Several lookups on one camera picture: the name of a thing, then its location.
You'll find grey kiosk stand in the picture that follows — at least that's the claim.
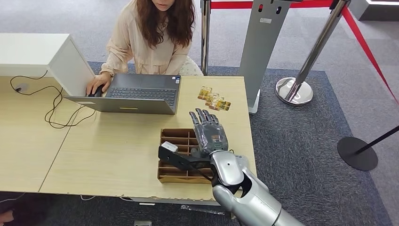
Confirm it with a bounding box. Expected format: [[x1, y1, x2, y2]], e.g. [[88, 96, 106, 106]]
[[238, 0, 303, 115]]

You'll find grey laptop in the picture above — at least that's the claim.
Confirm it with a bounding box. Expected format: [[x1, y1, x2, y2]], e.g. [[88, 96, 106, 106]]
[[63, 73, 183, 116]]

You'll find red stanchion belt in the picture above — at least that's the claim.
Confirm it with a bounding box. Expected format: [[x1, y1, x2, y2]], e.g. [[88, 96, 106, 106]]
[[210, 0, 334, 10], [340, 4, 399, 106]]

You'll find black stanchion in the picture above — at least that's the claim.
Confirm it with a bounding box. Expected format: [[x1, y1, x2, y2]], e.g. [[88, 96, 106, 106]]
[[337, 124, 399, 172]]

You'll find grey desk frame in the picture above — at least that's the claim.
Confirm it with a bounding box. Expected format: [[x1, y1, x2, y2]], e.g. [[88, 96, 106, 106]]
[[128, 196, 220, 207]]

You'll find black camera bracket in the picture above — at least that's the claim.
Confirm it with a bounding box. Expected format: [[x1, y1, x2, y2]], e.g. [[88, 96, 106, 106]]
[[158, 145, 213, 172]]

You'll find white cabinet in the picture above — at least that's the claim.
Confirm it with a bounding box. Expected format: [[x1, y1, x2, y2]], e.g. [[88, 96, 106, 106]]
[[0, 33, 96, 97]]

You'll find clear plastic scrap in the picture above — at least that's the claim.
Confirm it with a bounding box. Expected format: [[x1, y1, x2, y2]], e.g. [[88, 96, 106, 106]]
[[180, 204, 225, 217]]

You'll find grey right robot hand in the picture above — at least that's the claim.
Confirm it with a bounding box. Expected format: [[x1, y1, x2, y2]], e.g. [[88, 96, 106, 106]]
[[188, 108, 229, 159]]

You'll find pale dotted chair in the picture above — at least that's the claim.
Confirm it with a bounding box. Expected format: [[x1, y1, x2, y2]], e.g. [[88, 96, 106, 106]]
[[178, 55, 204, 77]]

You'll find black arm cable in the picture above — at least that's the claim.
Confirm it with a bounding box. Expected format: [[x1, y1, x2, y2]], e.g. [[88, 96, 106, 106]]
[[187, 165, 215, 185]]

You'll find black desk cable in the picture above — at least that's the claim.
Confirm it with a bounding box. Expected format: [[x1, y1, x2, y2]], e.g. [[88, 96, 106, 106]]
[[9, 70, 97, 129]]

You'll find brown wooden slotted organizer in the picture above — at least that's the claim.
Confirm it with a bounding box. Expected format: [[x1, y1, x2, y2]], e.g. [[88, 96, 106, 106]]
[[157, 128, 215, 185]]

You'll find chrome stanchion post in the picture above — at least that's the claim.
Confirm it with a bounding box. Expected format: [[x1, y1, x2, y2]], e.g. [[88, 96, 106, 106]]
[[275, 0, 352, 106], [200, 0, 212, 76]]

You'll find grey display plinth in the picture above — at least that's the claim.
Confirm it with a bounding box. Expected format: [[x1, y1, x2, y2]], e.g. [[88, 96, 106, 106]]
[[356, 0, 399, 22]]

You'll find person's right hand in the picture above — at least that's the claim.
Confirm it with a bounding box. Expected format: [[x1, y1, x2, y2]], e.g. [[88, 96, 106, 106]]
[[86, 72, 112, 97]]

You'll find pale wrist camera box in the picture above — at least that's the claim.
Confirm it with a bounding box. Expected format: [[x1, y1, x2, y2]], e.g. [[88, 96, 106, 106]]
[[161, 141, 179, 153]]

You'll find black computer mouse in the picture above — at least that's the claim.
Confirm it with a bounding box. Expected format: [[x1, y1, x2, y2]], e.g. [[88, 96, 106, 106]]
[[88, 84, 105, 98]]

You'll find person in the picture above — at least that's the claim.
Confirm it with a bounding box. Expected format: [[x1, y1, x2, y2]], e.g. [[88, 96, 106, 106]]
[[86, 0, 196, 97]]

